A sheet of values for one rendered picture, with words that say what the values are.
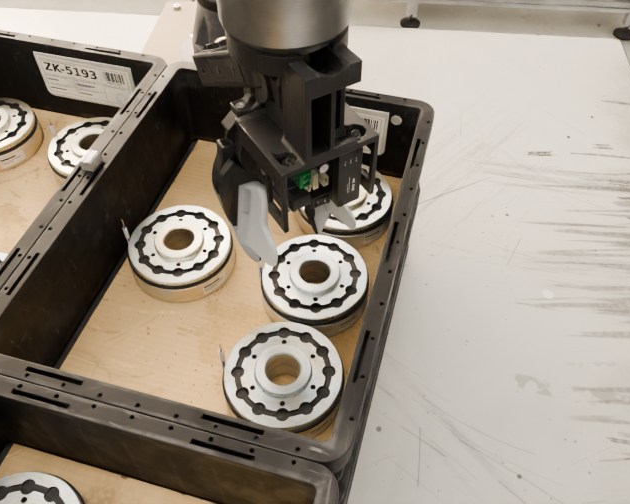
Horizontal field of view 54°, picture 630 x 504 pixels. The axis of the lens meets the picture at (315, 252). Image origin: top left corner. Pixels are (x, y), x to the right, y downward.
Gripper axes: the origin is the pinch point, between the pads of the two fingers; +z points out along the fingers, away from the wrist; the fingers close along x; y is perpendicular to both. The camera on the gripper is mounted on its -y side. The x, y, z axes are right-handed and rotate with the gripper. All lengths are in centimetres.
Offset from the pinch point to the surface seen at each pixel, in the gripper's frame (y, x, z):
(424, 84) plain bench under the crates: -35, 46, 24
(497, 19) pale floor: -127, 167, 94
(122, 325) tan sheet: -6.2, -14.5, 11.1
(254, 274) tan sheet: -5.0, -1.0, 11.1
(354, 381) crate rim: 13.8, -1.9, 2.4
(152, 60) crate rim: -30.5, 0.6, 1.1
